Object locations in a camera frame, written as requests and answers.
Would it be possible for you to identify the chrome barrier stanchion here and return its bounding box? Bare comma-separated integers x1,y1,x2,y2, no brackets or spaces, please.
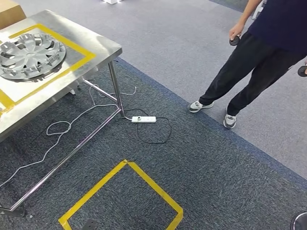
290,212,307,230

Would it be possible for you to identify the stainless steel workbench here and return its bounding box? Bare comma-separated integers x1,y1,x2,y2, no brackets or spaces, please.
0,9,126,218

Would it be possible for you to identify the grey plastic wheel hubcap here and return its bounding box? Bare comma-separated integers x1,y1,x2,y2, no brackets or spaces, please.
0,33,67,81

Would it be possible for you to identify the person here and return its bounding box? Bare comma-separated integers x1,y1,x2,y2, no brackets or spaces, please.
188,0,307,130

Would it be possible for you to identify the brown cardboard box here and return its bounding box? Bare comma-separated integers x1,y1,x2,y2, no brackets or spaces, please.
0,0,26,30

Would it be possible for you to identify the white power strip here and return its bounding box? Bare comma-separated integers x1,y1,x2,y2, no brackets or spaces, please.
131,115,157,124

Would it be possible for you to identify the black power cable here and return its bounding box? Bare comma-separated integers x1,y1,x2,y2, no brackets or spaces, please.
123,108,172,145

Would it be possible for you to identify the long white floor cable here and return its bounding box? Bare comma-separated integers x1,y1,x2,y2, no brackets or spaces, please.
0,104,119,188

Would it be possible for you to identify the pink thin cable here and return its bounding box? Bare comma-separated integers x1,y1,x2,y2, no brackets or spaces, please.
88,84,137,106

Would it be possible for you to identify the person's right hand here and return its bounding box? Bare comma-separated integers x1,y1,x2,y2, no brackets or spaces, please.
228,22,245,41

